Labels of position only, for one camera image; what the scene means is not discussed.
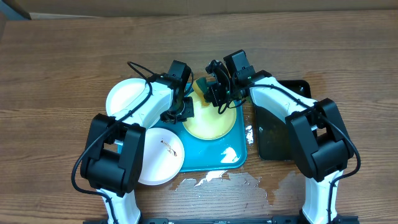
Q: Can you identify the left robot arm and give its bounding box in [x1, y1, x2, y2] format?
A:
[71, 60, 194, 223]

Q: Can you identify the black water tray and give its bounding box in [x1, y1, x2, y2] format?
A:
[250, 77, 316, 161]

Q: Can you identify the teal plastic tray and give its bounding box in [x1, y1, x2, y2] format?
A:
[116, 81, 248, 173]

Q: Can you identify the white plate lower left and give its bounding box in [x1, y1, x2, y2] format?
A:
[139, 128, 185, 185]

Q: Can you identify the white plate upper left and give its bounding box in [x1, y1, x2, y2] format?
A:
[106, 78, 146, 116]

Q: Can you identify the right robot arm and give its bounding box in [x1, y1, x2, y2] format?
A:
[195, 50, 361, 223]

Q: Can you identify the green yellow sponge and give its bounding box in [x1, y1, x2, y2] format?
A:
[193, 77, 209, 106]

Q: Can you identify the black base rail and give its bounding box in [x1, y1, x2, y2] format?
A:
[82, 215, 360, 224]

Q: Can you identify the white plate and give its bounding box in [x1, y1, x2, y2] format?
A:
[139, 128, 185, 185]
[106, 78, 146, 116]

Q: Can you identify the yellow green rimmed plate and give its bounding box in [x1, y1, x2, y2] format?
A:
[183, 92, 237, 140]

